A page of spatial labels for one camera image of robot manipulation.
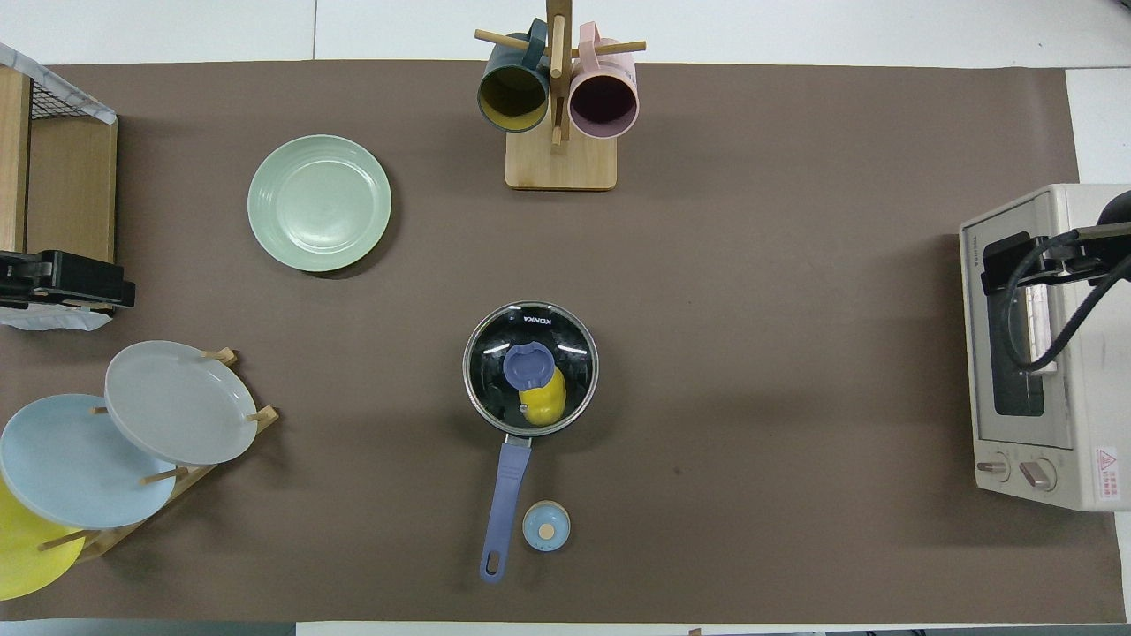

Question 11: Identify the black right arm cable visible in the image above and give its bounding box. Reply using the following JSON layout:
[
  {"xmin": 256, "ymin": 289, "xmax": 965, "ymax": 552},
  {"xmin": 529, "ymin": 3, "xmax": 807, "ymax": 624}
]
[{"xmin": 997, "ymin": 225, "xmax": 1131, "ymax": 373}]

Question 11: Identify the grey plate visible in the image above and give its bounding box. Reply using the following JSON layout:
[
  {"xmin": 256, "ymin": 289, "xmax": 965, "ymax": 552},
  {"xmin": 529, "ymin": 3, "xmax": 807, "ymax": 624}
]
[{"xmin": 104, "ymin": 341, "xmax": 259, "ymax": 466}]

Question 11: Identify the yellow potato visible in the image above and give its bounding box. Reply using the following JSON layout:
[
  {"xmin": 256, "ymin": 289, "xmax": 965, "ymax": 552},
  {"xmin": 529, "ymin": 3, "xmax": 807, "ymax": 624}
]
[{"xmin": 517, "ymin": 362, "xmax": 566, "ymax": 428}]

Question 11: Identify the dark teal mug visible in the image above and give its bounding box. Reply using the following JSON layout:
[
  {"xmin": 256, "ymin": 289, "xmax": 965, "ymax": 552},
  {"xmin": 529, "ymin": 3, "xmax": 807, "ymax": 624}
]
[{"xmin": 477, "ymin": 19, "xmax": 550, "ymax": 133}]

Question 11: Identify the pink mug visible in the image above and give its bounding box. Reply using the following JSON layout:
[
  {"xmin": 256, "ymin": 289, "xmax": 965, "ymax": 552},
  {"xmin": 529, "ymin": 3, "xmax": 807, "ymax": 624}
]
[{"xmin": 568, "ymin": 22, "xmax": 639, "ymax": 140}]

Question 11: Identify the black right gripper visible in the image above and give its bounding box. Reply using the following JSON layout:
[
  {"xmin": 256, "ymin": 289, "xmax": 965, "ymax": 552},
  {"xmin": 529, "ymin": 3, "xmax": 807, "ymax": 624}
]
[{"xmin": 980, "ymin": 228, "xmax": 1107, "ymax": 298}]

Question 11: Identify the small blue kitchen timer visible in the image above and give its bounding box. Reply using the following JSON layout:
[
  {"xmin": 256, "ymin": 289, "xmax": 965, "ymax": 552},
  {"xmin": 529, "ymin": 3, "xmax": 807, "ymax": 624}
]
[{"xmin": 522, "ymin": 501, "xmax": 572, "ymax": 554}]

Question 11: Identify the brown table mat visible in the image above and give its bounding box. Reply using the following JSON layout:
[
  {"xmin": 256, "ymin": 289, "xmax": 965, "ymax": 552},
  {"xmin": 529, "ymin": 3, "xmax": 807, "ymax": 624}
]
[{"xmin": 0, "ymin": 60, "xmax": 1127, "ymax": 624}]

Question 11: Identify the wooden plate rack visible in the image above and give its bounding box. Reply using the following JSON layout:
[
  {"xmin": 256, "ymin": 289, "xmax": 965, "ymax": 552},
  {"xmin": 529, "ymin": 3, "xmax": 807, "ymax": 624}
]
[{"xmin": 35, "ymin": 347, "xmax": 280, "ymax": 562}]

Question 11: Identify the white toaster oven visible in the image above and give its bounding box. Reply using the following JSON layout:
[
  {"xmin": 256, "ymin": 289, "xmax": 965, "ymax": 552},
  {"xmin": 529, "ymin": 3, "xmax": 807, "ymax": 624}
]
[{"xmin": 960, "ymin": 183, "xmax": 1131, "ymax": 513}]

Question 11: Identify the wooden mug rack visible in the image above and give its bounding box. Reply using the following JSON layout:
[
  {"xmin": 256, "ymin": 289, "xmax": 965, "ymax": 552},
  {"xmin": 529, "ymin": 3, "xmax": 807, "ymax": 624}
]
[{"xmin": 474, "ymin": 0, "xmax": 647, "ymax": 192}]

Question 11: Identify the yellow plate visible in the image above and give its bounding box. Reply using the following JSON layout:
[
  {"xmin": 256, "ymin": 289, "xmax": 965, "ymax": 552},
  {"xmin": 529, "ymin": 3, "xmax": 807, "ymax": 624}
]
[{"xmin": 0, "ymin": 477, "xmax": 87, "ymax": 602}]

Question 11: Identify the dark blue pot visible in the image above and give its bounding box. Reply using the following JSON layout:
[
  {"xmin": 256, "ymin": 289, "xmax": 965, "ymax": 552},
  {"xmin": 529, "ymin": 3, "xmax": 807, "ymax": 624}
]
[{"xmin": 462, "ymin": 301, "xmax": 600, "ymax": 584}]

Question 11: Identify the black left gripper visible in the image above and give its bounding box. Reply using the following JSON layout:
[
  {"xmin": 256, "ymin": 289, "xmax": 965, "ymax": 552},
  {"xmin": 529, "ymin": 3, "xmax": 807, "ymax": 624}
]
[{"xmin": 0, "ymin": 250, "xmax": 137, "ymax": 312}]

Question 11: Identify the light green plate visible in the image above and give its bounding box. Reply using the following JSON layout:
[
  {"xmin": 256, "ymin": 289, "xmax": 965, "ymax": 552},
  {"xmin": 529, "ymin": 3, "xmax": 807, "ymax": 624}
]
[{"xmin": 247, "ymin": 134, "xmax": 392, "ymax": 273}]

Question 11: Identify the wooden shelf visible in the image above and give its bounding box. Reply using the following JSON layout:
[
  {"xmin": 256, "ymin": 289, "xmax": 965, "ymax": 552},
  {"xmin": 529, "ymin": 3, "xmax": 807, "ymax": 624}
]
[{"xmin": 0, "ymin": 66, "xmax": 118, "ymax": 266}]

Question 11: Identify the black wire basket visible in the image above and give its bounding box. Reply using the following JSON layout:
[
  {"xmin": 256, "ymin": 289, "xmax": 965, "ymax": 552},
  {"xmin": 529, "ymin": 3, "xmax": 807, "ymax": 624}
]
[{"xmin": 29, "ymin": 75, "xmax": 116, "ymax": 125}]

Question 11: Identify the glass lid with blue knob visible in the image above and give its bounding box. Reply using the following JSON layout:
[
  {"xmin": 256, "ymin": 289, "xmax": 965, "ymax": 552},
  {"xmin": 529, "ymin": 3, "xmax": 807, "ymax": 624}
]
[{"xmin": 462, "ymin": 301, "xmax": 600, "ymax": 438}]

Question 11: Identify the white marbled paper sheet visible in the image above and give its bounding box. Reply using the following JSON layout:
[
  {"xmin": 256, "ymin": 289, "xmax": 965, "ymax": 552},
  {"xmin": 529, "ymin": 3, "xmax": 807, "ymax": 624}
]
[
  {"xmin": 0, "ymin": 42, "xmax": 118, "ymax": 125},
  {"xmin": 0, "ymin": 303, "xmax": 114, "ymax": 333}
]

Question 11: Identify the light blue plate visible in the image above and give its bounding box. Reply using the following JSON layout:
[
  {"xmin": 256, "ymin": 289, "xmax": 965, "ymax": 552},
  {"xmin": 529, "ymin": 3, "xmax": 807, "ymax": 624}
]
[{"xmin": 0, "ymin": 394, "xmax": 178, "ymax": 530}]

